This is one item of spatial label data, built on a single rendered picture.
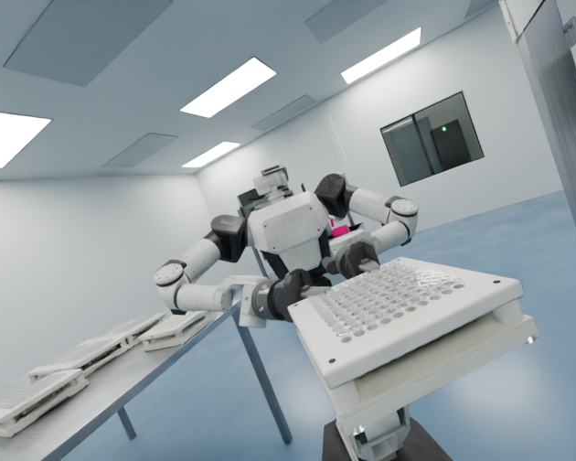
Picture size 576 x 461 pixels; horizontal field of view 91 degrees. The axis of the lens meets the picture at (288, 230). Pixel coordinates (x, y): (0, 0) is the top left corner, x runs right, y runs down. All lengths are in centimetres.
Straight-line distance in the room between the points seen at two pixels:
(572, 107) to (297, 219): 69
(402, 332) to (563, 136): 62
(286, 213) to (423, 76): 499
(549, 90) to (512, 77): 502
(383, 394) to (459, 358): 9
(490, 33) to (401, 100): 143
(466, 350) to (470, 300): 5
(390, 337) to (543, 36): 70
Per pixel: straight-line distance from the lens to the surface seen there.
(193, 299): 78
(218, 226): 99
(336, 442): 157
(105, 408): 114
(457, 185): 563
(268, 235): 93
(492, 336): 40
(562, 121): 85
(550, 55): 86
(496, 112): 575
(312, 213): 96
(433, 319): 35
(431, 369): 37
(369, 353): 33
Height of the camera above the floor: 119
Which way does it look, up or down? 3 degrees down
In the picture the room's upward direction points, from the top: 21 degrees counter-clockwise
